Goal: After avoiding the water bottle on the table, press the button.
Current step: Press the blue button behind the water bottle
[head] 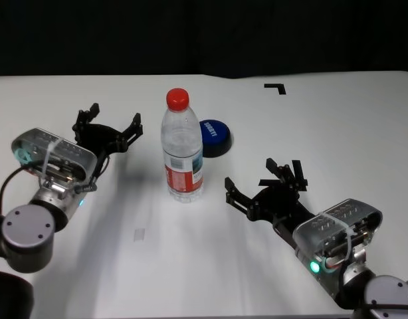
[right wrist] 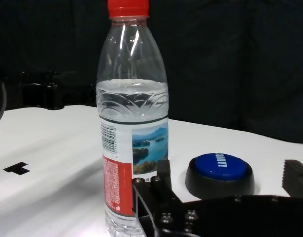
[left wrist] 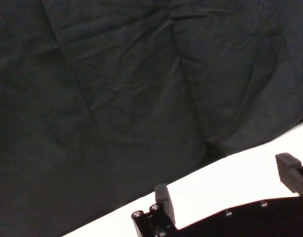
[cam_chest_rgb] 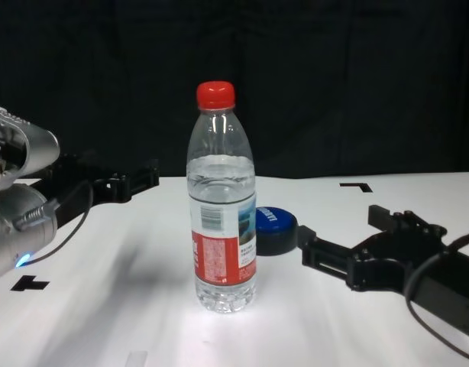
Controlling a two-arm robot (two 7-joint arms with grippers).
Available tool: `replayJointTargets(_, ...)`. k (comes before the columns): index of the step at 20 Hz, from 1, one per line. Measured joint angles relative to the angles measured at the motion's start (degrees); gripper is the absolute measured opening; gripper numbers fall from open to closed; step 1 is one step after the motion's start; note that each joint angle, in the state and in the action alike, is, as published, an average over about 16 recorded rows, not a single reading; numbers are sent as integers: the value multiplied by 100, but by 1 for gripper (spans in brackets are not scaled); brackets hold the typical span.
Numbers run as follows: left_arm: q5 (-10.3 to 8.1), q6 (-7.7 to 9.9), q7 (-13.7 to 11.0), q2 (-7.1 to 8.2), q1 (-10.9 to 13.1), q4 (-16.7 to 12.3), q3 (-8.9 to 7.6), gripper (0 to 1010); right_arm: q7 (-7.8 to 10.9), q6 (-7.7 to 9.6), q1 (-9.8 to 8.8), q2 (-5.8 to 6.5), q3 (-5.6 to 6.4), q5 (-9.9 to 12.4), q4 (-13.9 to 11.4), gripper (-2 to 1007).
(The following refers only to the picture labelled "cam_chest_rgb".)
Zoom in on grey left wrist camera housing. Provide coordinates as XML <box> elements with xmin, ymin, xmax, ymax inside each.
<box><xmin>0</xmin><ymin>102</ymin><xmax>62</xmax><ymax>192</ymax></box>

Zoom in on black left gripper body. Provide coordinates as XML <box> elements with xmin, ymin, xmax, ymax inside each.
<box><xmin>30</xmin><ymin>151</ymin><xmax>119</xmax><ymax>231</ymax></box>

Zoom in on black L corner tape mark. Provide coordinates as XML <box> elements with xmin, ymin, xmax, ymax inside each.
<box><xmin>339</xmin><ymin>182</ymin><xmax>374</xmax><ymax>193</ymax></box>

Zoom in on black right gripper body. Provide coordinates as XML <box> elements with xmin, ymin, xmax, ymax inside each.
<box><xmin>348</xmin><ymin>228</ymin><xmax>469</xmax><ymax>337</ymax></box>

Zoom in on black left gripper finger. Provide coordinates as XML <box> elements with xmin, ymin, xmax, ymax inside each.
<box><xmin>91</xmin><ymin>158</ymin><xmax>161</xmax><ymax>204</ymax></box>

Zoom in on black fabric backdrop curtain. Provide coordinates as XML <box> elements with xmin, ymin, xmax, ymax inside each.
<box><xmin>0</xmin><ymin>0</ymin><xmax>469</xmax><ymax>180</ymax></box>

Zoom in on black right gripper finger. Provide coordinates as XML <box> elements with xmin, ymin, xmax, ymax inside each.
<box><xmin>297</xmin><ymin>224</ymin><xmax>357</xmax><ymax>292</ymax></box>
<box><xmin>367</xmin><ymin>204</ymin><xmax>448</xmax><ymax>249</ymax></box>

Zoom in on clear water bottle red cap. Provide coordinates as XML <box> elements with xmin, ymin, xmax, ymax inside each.
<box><xmin>186</xmin><ymin>80</ymin><xmax>257</xmax><ymax>314</ymax></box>

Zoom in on blue push button black base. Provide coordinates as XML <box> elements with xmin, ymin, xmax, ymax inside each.
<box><xmin>255</xmin><ymin>205</ymin><xmax>299</xmax><ymax>256</ymax></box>

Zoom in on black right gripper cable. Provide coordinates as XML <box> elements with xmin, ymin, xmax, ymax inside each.
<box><xmin>404</xmin><ymin>232</ymin><xmax>469</xmax><ymax>362</ymax></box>

